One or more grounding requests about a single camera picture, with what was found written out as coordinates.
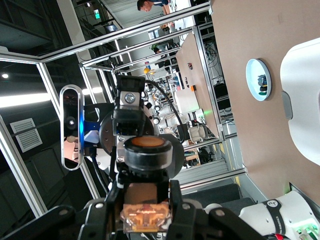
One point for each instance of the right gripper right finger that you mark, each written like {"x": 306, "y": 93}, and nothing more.
{"x": 195, "y": 222}

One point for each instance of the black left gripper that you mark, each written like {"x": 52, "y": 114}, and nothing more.
{"x": 107, "y": 132}

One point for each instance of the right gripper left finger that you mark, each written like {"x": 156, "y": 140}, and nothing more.
{"x": 75, "y": 222}

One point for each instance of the orange push button switch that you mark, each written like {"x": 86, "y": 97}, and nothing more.
{"x": 147, "y": 160}

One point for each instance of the yellow hard hat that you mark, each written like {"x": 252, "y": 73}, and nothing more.
{"x": 146, "y": 70}

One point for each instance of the brown topped background table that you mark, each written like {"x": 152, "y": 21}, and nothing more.
{"x": 190, "y": 52}

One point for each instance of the green exit sign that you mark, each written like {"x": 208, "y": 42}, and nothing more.
{"x": 97, "y": 14}

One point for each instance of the person in blue shirt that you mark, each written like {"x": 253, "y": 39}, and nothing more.
{"x": 143, "y": 6}

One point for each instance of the light blue round plate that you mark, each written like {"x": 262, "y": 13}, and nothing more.
{"x": 252, "y": 75}

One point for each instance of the white lunch box grey latches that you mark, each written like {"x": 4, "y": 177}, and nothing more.
{"x": 305, "y": 100}

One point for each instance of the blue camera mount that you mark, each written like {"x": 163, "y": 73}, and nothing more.
{"x": 87, "y": 127}

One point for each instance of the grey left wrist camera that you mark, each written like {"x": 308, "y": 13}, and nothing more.
{"x": 71, "y": 112}

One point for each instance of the aluminium cage frame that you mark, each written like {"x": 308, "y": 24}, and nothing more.
{"x": 25, "y": 172}

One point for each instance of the white wall vent grille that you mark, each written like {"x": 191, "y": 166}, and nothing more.
{"x": 22, "y": 125}
{"x": 28, "y": 141}

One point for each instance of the green push button switch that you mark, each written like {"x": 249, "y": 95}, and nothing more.
{"x": 262, "y": 82}

